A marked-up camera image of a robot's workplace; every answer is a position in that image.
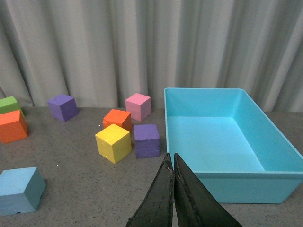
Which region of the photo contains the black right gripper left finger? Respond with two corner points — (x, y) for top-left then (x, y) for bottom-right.
(126, 153), (175, 227)

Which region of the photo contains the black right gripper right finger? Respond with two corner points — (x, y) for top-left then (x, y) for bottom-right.
(174, 153), (241, 227)

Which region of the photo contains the light blue foam block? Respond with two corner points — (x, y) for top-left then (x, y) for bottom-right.
(0, 167), (46, 216)

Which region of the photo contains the light blue plastic bin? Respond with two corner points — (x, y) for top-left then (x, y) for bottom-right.
(164, 88), (303, 204)

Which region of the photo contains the purple foam block near bin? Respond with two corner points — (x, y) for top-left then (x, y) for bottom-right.
(134, 124), (160, 158)

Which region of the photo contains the yellow foam block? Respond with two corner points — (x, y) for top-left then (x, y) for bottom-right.
(95, 124), (132, 164)

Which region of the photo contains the orange foam block centre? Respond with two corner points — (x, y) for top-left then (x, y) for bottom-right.
(103, 109), (132, 131)

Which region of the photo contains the orange foam block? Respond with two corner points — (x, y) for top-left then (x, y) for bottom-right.
(0, 110), (28, 144)
(103, 109), (132, 131)

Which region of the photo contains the pink foam block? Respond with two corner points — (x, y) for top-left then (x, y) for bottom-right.
(125, 93), (151, 122)

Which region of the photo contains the purple foam block rear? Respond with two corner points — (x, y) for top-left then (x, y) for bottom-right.
(47, 94), (79, 122)

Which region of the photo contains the orange foam block left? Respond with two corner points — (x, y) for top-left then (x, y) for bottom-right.
(0, 110), (28, 144)

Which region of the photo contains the grey curtain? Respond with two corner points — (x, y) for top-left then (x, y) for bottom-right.
(0, 0), (303, 112)

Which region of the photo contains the green foam block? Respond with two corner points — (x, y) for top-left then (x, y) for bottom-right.
(0, 96), (24, 116)

